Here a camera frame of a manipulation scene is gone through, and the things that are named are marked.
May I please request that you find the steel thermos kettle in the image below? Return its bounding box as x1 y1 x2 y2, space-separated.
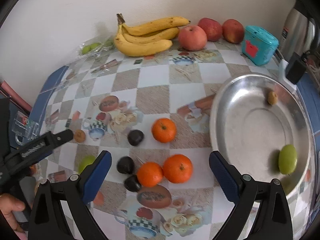
278 0 319 62

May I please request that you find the brown longan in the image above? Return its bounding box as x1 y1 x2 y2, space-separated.
74 129 86 143
267 91 278 106

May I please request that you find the person left hand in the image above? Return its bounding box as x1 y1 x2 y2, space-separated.
0 193 25 233

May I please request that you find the clear bag green fruit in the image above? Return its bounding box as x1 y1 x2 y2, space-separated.
78 35 115 58

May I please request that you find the dark plum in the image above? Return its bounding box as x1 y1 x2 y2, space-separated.
117 156 135 175
124 174 142 192
127 129 144 146

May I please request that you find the front pink apple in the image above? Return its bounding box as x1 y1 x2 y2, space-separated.
178 25 207 51

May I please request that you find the middle red apple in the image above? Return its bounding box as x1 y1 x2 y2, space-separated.
198 18 222 42

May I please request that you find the black power adapter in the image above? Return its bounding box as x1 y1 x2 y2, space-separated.
285 53 306 85

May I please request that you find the large steel plate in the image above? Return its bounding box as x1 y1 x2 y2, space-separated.
209 73 311 198

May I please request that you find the right red apple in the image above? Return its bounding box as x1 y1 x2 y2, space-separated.
222 19 245 44

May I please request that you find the red apple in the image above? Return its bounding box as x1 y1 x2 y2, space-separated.
198 18 222 42
222 19 245 44

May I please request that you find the teal toy box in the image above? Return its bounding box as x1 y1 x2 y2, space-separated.
241 25 279 66

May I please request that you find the clear glass mug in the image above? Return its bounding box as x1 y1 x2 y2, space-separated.
11 111 40 146

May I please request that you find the orange tangerine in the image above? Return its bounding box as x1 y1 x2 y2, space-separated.
163 154 193 184
151 118 177 144
136 162 163 187

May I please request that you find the green guava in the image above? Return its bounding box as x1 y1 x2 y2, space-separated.
278 144 297 175
78 155 96 174

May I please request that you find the yellow banana bunch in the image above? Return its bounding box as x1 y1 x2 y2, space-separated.
114 14 190 57

